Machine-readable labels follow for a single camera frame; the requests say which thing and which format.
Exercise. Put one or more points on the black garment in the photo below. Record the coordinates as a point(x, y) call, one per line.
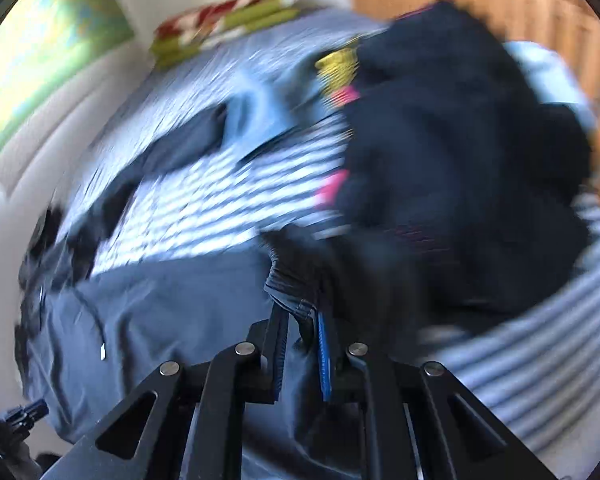
point(180, 140)

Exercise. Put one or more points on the grey pants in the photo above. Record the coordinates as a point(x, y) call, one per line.
point(180, 300)

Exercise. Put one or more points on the pile of dark clothes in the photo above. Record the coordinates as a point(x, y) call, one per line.
point(430, 135)

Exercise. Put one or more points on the red white patterned pillow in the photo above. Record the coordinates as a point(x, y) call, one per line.
point(215, 12)

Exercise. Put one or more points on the light blue cloth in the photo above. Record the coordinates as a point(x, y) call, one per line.
point(545, 75)

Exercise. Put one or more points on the blue white striped bed sheet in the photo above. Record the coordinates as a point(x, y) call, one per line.
point(205, 200)

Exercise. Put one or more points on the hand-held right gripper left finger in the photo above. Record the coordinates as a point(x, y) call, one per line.
point(280, 360)

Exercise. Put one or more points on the cream padded bed frame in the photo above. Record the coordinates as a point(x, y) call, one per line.
point(55, 135)

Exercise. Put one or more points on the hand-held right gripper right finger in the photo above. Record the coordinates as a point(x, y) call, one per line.
point(325, 360)

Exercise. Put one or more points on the green yellow wall painting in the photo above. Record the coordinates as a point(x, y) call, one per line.
point(45, 45)

